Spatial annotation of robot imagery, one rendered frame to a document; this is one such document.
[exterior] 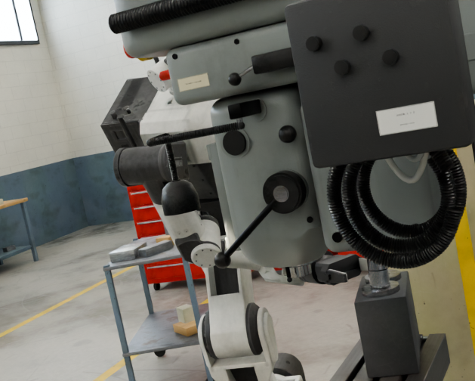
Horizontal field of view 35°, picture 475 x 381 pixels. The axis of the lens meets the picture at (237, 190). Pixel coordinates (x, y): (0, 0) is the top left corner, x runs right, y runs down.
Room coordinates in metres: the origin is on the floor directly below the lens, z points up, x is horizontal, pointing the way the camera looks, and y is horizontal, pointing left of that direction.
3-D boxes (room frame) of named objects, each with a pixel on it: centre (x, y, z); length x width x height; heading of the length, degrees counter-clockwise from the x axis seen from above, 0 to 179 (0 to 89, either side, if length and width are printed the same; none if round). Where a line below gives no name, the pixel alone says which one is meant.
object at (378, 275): (1.72, -0.29, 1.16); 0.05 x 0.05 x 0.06
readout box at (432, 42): (0.93, -0.20, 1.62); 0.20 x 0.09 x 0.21; 64
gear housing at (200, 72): (1.35, -0.12, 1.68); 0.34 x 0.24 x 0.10; 64
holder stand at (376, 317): (1.76, -0.30, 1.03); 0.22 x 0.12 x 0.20; 164
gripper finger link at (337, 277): (1.75, -0.19, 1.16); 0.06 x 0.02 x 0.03; 33
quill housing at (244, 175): (1.36, -0.09, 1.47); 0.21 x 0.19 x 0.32; 154
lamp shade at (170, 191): (1.42, 0.11, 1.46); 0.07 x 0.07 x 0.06
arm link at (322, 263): (1.86, -0.19, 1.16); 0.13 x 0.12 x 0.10; 123
